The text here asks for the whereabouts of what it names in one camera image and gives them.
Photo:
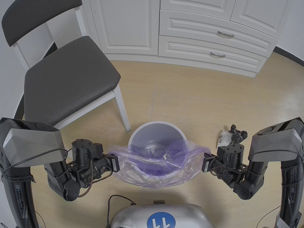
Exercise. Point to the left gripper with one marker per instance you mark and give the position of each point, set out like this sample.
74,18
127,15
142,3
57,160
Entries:
104,166

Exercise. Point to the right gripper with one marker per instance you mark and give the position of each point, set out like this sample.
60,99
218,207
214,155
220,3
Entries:
211,165

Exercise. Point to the white printed wrapper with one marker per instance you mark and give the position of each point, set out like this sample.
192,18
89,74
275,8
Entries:
223,139

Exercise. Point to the black plastic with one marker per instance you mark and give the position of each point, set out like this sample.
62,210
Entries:
238,136

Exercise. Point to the purple plastic bag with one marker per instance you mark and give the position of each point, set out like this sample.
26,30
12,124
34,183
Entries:
154,170

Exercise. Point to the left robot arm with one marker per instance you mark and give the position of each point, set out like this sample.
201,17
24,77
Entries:
28,146

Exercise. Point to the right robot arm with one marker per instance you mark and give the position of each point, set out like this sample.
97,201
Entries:
275,146

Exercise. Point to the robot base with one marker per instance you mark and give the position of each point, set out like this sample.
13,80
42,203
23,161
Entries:
166,215

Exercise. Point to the white trash bin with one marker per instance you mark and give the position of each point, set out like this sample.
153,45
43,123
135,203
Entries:
147,132

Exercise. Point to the grey and white chair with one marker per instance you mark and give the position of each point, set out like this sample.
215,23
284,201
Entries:
71,79

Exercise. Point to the white wardrobe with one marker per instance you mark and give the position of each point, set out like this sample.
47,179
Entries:
133,15

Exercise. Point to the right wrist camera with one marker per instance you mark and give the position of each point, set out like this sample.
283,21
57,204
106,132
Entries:
222,153

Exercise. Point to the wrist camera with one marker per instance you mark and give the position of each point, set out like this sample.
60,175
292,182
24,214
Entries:
222,153
97,149

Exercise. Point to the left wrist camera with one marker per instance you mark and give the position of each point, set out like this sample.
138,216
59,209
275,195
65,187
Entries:
97,149

